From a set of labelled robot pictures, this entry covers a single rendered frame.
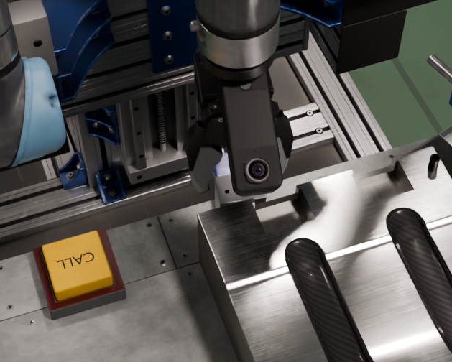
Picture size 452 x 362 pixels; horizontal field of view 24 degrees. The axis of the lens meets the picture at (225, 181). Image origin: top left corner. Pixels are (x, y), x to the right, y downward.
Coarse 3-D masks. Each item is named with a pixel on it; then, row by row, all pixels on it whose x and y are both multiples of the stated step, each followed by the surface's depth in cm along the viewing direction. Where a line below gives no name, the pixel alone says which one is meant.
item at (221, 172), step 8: (224, 152) 117; (224, 160) 114; (216, 168) 114; (224, 168) 114; (216, 176) 113; (224, 176) 111; (216, 184) 111; (224, 184) 111; (216, 192) 111; (224, 192) 110; (232, 192) 110; (216, 200) 113; (224, 200) 110; (232, 200) 110; (240, 200) 110; (256, 200) 110; (264, 200) 110
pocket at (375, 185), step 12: (384, 168) 109; (396, 168) 109; (360, 180) 109; (372, 180) 110; (384, 180) 110; (396, 180) 110; (408, 180) 107; (372, 192) 109; (384, 192) 109; (396, 192) 109
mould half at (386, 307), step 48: (336, 192) 106; (432, 192) 106; (240, 240) 103; (288, 240) 103; (336, 240) 103; (384, 240) 103; (240, 288) 100; (288, 288) 100; (384, 288) 100; (240, 336) 99; (288, 336) 97; (384, 336) 97; (432, 336) 97
